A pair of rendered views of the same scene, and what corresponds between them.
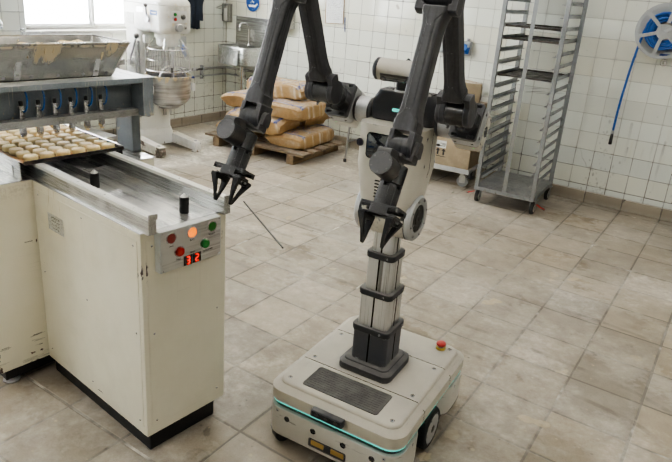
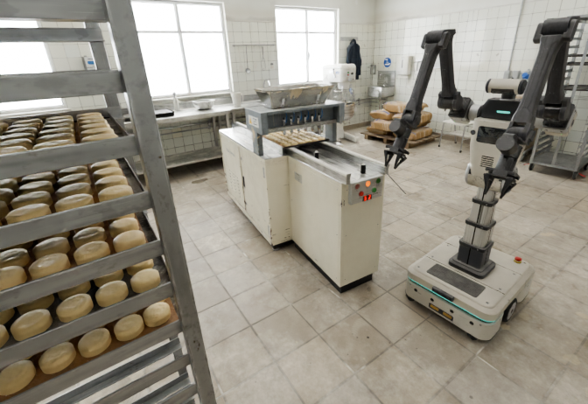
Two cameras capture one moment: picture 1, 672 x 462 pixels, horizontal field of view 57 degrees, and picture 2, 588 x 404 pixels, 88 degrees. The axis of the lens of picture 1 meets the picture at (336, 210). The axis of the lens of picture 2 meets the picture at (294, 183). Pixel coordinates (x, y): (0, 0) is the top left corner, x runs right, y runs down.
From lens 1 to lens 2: 21 cm
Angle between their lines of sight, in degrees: 23
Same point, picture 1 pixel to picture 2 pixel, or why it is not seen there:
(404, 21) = (481, 63)
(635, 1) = not seen: outside the picture
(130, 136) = (332, 134)
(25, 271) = (283, 198)
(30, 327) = (284, 226)
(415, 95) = (531, 98)
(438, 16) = (554, 42)
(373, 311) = (474, 234)
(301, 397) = (425, 279)
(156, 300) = (347, 218)
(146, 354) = (341, 246)
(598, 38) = not seen: outside the picture
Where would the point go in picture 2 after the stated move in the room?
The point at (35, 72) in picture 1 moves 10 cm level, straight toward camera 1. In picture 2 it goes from (290, 103) to (290, 105)
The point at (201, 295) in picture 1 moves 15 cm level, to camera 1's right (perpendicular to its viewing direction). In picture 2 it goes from (370, 217) to (394, 221)
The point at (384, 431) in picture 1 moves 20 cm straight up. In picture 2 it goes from (482, 308) to (489, 278)
